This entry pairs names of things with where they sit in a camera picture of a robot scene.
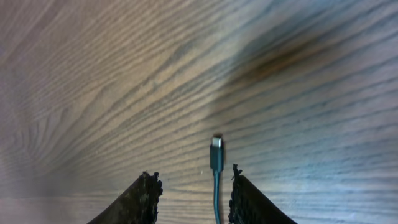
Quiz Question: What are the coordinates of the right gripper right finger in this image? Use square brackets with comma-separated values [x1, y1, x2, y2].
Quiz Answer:
[228, 164, 296, 224]

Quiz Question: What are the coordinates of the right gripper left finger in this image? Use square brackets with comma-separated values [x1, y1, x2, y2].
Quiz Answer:
[88, 171, 163, 224]

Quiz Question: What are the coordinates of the black USB charging cable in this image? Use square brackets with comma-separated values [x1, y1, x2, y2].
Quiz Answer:
[209, 133, 225, 224]

